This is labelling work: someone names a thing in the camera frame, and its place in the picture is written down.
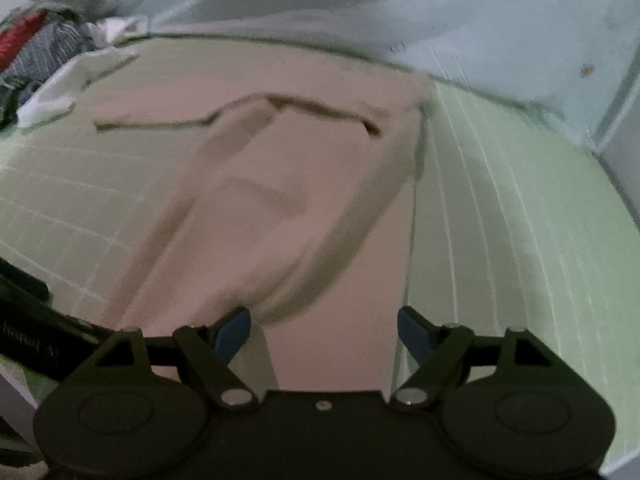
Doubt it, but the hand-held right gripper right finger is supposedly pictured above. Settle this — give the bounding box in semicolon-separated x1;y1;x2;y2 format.
390;305;557;409

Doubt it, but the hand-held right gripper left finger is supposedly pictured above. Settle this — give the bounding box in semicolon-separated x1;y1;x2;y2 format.
95;306;262;409

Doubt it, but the pink garment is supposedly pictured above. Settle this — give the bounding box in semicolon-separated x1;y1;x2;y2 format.
91;39;442;392

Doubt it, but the green grid mat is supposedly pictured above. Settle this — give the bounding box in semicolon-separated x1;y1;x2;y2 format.
0;35;640;477

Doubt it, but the white folded cloth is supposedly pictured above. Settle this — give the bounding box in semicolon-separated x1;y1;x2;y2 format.
16;49;140;129

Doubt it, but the striped cloth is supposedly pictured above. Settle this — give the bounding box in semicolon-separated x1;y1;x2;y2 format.
0;20;100;92

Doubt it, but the red cloth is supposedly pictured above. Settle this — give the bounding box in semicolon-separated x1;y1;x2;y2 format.
0;10;49;70

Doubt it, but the small white cloth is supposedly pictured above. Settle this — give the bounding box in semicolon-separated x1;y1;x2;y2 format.
94;14;152;45

